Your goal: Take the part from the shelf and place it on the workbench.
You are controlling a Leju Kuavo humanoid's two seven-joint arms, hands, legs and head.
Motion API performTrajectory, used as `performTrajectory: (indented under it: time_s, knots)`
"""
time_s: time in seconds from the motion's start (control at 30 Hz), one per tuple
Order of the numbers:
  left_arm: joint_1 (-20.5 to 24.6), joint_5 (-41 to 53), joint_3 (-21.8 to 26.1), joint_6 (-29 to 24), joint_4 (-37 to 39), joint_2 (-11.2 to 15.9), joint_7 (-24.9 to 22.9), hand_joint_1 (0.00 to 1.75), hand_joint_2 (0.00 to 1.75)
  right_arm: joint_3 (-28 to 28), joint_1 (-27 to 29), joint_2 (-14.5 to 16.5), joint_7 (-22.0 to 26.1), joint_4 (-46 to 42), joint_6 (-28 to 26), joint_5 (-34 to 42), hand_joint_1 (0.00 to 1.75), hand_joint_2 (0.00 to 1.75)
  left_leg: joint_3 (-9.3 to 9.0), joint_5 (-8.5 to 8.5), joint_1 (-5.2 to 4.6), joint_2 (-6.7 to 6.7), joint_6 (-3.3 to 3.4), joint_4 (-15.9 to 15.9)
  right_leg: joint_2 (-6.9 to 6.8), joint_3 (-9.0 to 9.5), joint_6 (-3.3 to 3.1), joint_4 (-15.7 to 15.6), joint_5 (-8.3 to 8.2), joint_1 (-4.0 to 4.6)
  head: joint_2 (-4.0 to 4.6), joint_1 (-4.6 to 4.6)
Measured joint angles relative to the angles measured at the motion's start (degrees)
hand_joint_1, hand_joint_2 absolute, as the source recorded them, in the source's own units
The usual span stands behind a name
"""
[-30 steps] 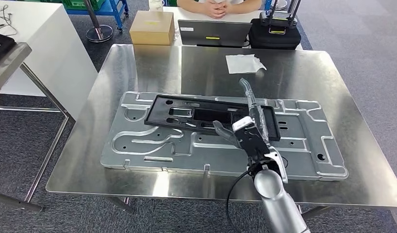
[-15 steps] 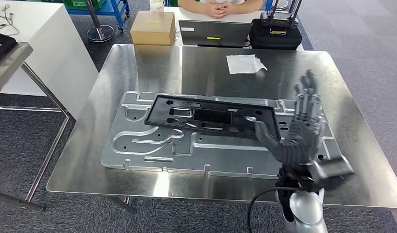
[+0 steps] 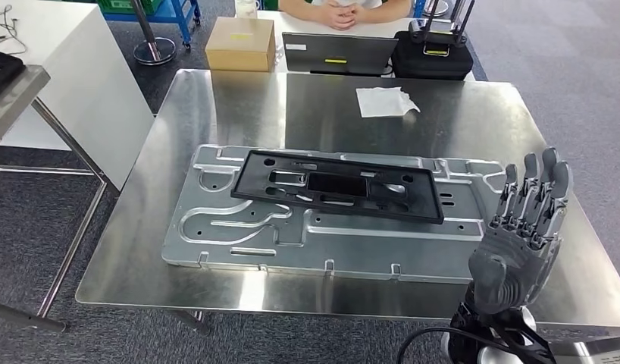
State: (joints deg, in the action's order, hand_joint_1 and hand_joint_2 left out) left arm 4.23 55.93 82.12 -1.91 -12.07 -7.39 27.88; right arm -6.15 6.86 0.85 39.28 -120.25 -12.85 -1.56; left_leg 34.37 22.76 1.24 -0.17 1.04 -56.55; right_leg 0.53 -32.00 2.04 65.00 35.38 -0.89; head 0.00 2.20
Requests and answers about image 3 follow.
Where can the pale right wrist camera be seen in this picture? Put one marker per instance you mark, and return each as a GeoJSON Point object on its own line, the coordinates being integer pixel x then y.
{"type": "Point", "coordinates": [606, 354]}

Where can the device with metal rods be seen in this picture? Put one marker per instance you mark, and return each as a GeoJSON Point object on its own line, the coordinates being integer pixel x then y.
{"type": "Point", "coordinates": [433, 30]}

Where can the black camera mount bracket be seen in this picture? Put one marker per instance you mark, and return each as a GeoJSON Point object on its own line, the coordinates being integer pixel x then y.
{"type": "Point", "coordinates": [533, 346]}

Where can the white cabinet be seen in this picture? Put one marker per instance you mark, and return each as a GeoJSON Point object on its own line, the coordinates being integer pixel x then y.
{"type": "Point", "coordinates": [89, 80]}

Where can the person's right hand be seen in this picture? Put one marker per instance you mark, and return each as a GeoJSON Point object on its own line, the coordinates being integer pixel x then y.
{"type": "Point", "coordinates": [334, 15]}

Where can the person's left forearm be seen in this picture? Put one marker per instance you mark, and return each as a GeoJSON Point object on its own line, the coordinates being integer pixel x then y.
{"type": "Point", "coordinates": [390, 7]}

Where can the chrome stanchion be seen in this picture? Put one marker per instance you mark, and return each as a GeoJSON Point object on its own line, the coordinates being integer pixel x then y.
{"type": "Point", "coordinates": [154, 50]}

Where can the person's left hand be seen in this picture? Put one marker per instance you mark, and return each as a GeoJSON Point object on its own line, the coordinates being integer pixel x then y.
{"type": "Point", "coordinates": [357, 12]}

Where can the brown cardboard box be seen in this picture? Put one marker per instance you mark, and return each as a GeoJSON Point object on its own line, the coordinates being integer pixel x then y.
{"type": "Point", "coordinates": [239, 45]}

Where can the white desk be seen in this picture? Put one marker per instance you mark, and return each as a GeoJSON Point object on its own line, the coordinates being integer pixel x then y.
{"type": "Point", "coordinates": [300, 27]}

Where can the small steel table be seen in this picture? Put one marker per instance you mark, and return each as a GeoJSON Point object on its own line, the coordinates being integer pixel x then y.
{"type": "Point", "coordinates": [14, 105]}

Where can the steel workbench table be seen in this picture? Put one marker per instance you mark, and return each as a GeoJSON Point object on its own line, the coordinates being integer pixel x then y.
{"type": "Point", "coordinates": [239, 115]}

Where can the blue metal shelf rack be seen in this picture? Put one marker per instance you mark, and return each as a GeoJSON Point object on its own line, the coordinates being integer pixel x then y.
{"type": "Point", "coordinates": [179, 12]}

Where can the black item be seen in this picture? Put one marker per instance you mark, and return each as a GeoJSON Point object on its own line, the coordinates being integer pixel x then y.
{"type": "Point", "coordinates": [1, 73]}

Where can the black plastic frame part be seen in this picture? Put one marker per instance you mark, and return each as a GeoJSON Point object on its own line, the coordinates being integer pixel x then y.
{"type": "Point", "coordinates": [337, 185]}

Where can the green plastic crate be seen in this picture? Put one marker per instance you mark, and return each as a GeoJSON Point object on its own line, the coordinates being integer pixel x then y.
{"type": "Point", "coordinates": [124, 5]}

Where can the black carry case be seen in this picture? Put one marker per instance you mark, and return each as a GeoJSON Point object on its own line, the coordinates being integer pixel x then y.
{"type": "Point", "coordinates": [430, 68]}

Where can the white tissue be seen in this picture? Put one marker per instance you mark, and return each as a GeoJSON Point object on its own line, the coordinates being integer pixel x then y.
{"type": "Point", "coordinates": [383, 103]}

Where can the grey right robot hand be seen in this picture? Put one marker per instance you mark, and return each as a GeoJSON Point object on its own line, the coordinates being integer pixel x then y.
{"type": "Point", "coordinates": [511, 261]}

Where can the aluminium fixture plate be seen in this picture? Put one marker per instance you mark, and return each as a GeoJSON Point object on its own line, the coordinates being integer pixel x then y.
{"type": "Point", "coordinates": [340, 246]}

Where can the dark grey laptop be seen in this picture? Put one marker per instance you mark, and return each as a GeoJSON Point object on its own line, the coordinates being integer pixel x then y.
{"type": "Point", "coordinates": [340, 50]}

